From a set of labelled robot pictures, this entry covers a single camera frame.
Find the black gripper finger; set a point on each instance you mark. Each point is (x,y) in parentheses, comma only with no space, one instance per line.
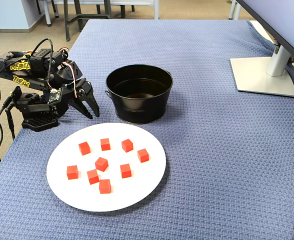
(93,102)
(80,107)

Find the computer monitor screen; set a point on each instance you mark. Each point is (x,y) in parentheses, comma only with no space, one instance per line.
(287,20)

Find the black chair legs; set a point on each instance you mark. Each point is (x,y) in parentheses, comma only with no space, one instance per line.
(122,12)
(39,7)

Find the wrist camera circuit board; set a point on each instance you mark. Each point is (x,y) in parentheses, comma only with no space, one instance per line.
(54,96)

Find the white table legs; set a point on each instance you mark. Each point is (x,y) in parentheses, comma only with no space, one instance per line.
(233,11)

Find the silver monitor stand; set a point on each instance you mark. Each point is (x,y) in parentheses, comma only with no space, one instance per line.
(262,80)

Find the black metal bucket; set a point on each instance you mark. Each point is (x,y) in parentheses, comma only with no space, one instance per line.
(139,110)

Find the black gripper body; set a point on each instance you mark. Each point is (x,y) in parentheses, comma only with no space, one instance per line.
(77,96)

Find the blue woven table cloth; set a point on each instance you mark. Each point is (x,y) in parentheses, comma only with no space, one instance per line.
(212,150)

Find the white round plate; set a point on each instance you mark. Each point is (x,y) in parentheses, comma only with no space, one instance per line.
(137,190)

